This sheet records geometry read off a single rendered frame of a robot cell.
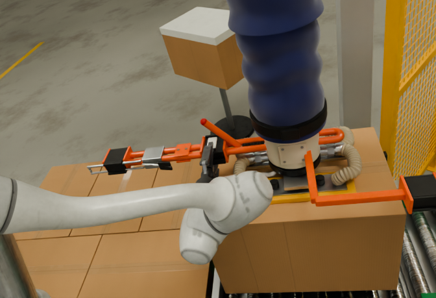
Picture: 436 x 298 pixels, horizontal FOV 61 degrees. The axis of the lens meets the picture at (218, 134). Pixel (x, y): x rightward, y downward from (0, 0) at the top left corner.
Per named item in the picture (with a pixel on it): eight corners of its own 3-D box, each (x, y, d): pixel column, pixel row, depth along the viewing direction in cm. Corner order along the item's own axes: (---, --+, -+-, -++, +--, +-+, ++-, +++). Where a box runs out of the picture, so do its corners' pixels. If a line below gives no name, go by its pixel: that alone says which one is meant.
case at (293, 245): (371, 200, 157) (374, 126, 133) (397, 290, 126) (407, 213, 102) (232, 210, 170) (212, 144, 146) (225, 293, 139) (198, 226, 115)
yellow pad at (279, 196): (350, 174, 118) (350, 162, 115) (357, 197, 110) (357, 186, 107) (245, 184, 125) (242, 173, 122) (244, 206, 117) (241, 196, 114)
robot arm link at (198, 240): (206, 228, 107) (237, 206, 100) (199, 277, 95) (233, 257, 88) (176, 209, 103) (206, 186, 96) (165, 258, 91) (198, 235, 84)
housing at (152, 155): (168, 154, 131) (164, 145, 128) (164, 167, 125) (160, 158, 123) (150, 156, 132) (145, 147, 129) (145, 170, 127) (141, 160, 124)
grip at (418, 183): (433, 185, 95) (435, 171, 92) (446, 211, 88) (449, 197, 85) (398, 188, 97) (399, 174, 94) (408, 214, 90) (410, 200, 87)
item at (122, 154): (135, 156, 134) (130, 145, 131) (129, 170, 128) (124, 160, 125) (113, 158, 136) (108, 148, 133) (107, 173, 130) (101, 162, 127)
